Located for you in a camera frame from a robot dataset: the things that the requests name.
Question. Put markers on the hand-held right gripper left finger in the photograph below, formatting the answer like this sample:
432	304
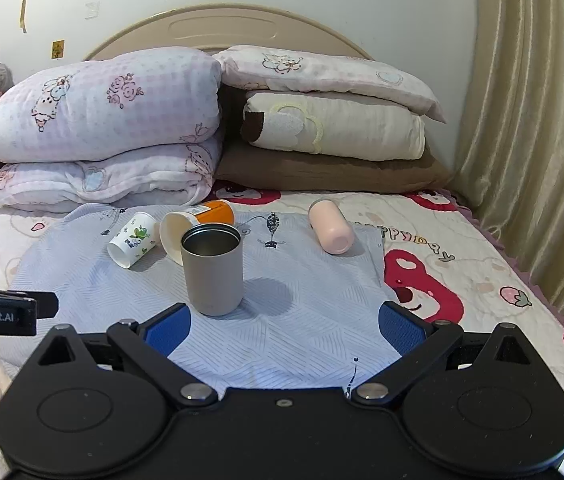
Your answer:
168	331

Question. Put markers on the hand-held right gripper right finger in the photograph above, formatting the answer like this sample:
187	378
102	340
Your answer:
401	330

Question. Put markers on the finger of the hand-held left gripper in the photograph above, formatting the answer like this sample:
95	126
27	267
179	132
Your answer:
37	301

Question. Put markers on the grey metal cup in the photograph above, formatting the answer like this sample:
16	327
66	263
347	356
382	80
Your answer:
212	280

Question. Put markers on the white paper cup green print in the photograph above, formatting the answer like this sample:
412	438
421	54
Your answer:
134	241

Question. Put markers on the pink cup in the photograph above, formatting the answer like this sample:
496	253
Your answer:
332	230

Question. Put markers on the orange cup cream inside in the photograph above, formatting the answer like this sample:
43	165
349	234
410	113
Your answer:
216	213

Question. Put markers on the light blue patterned blanket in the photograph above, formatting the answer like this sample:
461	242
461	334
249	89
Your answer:
287	340

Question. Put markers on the brown pillow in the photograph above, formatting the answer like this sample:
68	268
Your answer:
312	174

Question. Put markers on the folded cream blanket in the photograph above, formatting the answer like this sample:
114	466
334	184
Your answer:
361	130

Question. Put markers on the folded pink checked quilt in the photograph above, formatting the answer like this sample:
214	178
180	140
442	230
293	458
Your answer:
112	110

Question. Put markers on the beige striped curtain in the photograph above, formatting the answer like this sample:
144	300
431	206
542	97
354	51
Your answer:
526	110

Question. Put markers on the pink flower print pillow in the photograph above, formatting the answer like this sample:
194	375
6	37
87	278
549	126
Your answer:
322	72

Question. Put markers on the beige headboard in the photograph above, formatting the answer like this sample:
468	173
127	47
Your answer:
227	25

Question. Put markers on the yellow wall sticker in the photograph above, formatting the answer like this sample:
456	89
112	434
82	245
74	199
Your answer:
57	49

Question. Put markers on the white wall sticker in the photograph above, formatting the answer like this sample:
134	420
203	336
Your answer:
92	9

